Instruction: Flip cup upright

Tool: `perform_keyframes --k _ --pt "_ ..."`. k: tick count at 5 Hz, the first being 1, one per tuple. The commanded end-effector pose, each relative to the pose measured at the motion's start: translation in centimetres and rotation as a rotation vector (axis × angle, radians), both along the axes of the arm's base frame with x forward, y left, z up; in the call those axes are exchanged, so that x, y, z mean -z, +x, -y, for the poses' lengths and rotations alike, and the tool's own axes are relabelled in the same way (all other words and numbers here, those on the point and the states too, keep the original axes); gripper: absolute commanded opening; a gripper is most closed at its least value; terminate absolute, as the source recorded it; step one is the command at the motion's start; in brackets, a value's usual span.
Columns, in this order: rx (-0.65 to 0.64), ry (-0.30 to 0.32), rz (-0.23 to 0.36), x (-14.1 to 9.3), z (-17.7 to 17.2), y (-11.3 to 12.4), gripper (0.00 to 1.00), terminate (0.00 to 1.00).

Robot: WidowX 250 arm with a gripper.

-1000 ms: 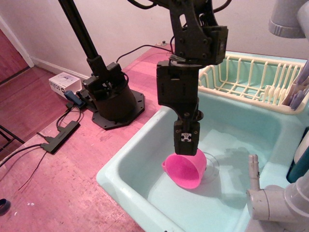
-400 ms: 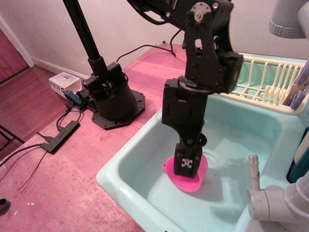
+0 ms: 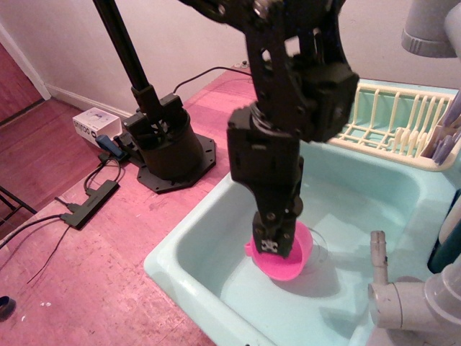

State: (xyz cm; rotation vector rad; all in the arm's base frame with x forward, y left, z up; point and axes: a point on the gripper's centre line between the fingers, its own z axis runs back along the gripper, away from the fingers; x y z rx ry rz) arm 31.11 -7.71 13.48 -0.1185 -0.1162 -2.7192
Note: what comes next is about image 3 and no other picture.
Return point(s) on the white toy faucet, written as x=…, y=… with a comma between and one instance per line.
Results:
x=410, y=311

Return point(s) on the blue clamp handle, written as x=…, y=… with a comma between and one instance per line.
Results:
x=105, y=143

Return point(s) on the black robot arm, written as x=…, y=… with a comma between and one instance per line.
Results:
x=304, y=93

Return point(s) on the black metal chair frame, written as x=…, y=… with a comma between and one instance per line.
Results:
x=13, y=204

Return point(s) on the cream dish drying rack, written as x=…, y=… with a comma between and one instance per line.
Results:
x=398, y=122

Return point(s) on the lavender plastic utensils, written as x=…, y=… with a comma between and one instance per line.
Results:
x=448, y=134

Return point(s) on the pink plastic cup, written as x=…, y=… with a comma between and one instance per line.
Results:
x=280, y=268

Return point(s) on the black tape roll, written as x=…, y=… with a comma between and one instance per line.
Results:
x=7, y=307

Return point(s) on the black usb hub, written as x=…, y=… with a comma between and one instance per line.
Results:
x=80, y=214

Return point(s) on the white cardboard box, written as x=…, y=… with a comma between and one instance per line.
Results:
x=95, y=122

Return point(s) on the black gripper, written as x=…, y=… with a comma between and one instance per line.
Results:
x=267, y=162

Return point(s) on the mint green toy sink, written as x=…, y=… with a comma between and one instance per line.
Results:
x=374, y=176

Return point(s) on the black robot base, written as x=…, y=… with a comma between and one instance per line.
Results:
x=171, y=155

